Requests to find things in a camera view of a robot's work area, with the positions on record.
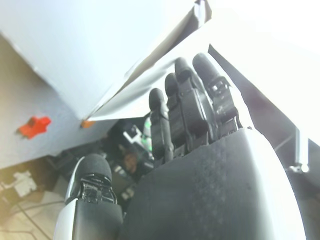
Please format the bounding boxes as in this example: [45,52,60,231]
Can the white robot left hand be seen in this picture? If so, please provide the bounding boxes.
[53,52,308,240]

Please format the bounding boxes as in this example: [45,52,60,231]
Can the brown cardboard box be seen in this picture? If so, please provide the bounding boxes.
[0,0,311,166]

